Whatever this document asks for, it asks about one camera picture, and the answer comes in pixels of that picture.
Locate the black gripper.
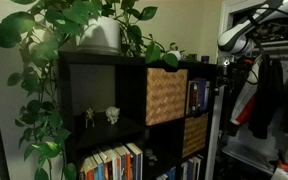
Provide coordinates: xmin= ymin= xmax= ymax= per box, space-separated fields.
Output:
xmin=216 ymin=55 xmax=234 ymax=92

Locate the woven basket drawer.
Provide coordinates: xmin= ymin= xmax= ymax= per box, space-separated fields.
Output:
xmin=182 ymin=114 xmax=208 ymax=157
xmin=146 ymin=68 xmax=187 ymax=126

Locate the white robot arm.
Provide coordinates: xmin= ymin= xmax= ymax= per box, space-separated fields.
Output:
xmin=217 ymin=0 xmax=288 ymax=55

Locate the black cube shelf unit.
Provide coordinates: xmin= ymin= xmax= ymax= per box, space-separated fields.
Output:
xmin=58 ymin=51 xmax=216 ymax=180

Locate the row of books lower shelf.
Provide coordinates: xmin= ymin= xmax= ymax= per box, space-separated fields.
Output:
xmin=78 ymin=143 xmax=143 ymax=180

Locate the dark books upper cube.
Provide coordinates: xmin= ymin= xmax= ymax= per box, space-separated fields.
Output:
xmin=186 ymin=78 xmax=210 ymax=115

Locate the white red hanging garment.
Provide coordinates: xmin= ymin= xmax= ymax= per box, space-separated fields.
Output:
xmin=230 ymin=56 xmax=263 ymax=125

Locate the hanging black jacket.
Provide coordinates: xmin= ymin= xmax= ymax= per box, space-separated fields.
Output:
xmin=249 ymin=55 xmax=284 ymax=139

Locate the white elephant figurine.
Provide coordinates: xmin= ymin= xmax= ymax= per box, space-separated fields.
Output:
xmin=106 ymin=107 xmax=120 ymax=124

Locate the white plant pot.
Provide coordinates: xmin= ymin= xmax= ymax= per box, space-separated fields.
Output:
xmin=76 ymin=16 xmax=121 ymax=55

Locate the small brass figurine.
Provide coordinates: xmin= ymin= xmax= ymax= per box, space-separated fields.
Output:
xmin=85 ymin=108 xmax=95 ymax=127

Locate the green pothos plant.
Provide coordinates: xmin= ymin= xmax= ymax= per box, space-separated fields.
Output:
xmin=0 ymin=0 xmax=178 ymax=180

